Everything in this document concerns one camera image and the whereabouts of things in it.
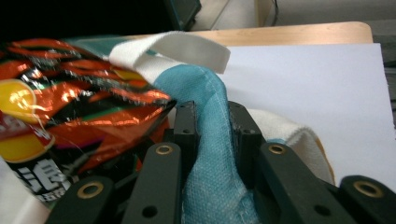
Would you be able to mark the orange foil chips packet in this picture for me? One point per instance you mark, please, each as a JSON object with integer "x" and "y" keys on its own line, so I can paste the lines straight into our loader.
{"x": 74, "y": 102}

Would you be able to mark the teal and white fabric bag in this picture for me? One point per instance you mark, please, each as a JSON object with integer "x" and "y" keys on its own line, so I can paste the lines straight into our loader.
{"x": 211, "y": 124}

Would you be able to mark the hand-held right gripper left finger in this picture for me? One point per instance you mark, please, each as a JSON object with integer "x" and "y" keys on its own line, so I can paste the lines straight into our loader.
{"x": 186, "y": 133}

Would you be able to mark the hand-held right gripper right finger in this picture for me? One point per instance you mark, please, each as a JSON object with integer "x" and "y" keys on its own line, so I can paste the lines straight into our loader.
{"x": 246, "y": 140}

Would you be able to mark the wooden table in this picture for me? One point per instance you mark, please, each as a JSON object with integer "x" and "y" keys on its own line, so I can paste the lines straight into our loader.
{"x": 295, "y": 34}

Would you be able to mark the white table cover sheet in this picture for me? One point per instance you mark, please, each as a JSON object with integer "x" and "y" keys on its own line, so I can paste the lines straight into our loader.
{"x": 311, "y": 102}

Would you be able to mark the dark box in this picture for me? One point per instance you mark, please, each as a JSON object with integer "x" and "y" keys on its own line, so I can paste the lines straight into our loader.
{"x": 183, "y": 12}

